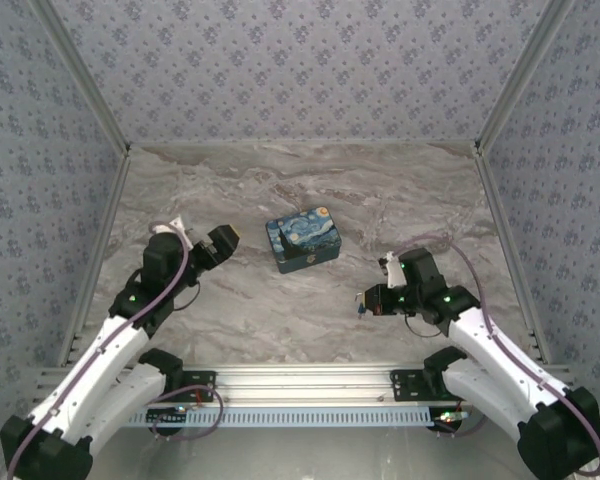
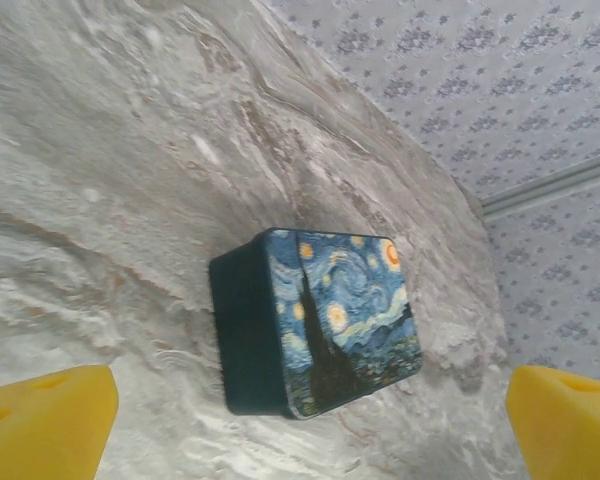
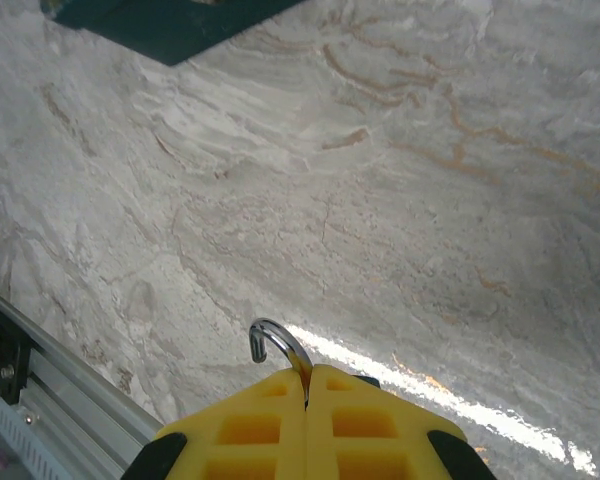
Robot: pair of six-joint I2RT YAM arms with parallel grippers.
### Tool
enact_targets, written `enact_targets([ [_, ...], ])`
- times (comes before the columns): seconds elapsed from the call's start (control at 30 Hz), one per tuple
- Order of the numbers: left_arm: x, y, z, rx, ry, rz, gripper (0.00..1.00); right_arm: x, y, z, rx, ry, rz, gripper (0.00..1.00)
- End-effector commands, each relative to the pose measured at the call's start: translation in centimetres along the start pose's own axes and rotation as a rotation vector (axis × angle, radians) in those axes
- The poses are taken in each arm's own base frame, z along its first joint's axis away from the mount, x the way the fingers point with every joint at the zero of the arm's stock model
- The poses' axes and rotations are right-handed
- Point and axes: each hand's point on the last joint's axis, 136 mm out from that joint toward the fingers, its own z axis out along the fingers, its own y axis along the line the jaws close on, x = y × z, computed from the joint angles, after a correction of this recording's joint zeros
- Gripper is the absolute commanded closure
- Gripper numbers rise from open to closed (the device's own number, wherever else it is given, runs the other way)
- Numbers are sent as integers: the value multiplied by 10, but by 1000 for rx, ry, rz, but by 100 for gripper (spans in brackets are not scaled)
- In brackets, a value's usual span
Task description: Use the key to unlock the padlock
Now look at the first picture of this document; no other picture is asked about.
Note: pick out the black mounting bracket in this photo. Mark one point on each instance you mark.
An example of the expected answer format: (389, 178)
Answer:
(197, 385)
(410, 385)

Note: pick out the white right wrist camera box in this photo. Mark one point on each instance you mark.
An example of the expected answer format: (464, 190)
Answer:
(393, 272)

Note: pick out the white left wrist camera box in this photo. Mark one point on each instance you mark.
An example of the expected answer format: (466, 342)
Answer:
(178, 224)

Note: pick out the starry night print tin box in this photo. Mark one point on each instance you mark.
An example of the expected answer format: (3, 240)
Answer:
(304, 243)

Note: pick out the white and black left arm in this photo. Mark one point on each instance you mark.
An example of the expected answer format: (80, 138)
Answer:
(105, 350)

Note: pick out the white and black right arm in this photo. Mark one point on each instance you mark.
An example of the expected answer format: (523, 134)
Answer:
(495, 350)

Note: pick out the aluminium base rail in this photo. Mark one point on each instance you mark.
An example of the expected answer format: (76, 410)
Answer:
(300, 382)

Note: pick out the teal padlock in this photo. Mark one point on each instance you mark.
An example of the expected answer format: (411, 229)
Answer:
(362, 310)

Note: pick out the aluminium frame post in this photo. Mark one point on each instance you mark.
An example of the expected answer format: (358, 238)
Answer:
(80, 72)
(525, 72)

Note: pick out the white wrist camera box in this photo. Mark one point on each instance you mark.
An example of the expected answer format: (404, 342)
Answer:
(178, 224)
(393, 272)

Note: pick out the aluminium frame rail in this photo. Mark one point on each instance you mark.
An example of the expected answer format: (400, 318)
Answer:
(97, 255)
(512, 255)

